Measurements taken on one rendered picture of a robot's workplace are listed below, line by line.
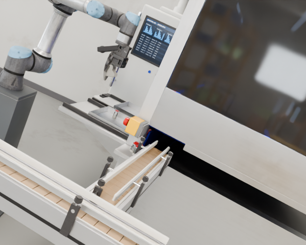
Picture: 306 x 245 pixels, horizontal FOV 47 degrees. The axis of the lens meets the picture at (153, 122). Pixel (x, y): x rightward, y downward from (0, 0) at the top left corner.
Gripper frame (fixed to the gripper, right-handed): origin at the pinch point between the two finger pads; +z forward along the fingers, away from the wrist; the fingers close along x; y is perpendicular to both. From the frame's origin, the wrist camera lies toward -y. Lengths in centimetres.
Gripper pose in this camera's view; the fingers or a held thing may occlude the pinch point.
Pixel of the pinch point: (104, 77)
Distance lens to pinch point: 184.6
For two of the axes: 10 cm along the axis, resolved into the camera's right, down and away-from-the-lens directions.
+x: 2.8, -1.4, 9.5
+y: 8.7, 4.5, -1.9
